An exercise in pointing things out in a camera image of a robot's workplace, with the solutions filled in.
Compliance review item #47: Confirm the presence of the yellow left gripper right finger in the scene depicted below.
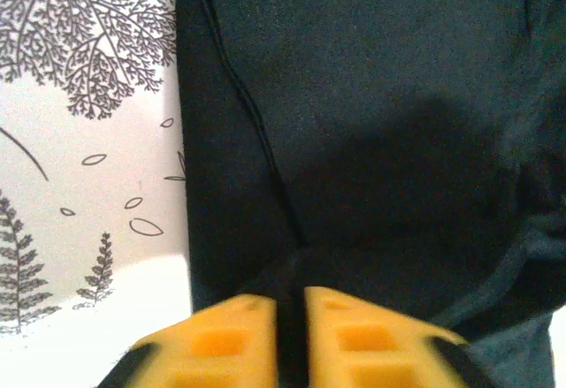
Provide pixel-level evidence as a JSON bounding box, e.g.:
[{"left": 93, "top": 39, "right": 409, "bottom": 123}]
[{"left": 303, "top": 285, "right": 492, "bottom": 388}]

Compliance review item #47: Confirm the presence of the white floral tablecloth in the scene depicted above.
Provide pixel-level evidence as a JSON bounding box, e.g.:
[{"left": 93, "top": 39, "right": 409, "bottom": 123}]
[{"left": 0, "top": 0, "right": 566, "bottom": 388}]

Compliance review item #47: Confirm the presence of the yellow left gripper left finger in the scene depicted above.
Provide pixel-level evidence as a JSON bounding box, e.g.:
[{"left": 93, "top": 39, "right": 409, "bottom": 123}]
[{"left": 97, "top": 293, "right": 279, "bottom": 388}]

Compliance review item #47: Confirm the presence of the black t-shirt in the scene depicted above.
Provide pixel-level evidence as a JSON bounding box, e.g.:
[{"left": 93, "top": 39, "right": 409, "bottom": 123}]
[{"left": 174, "top": 0, "right": 566, "bottom": 388}]

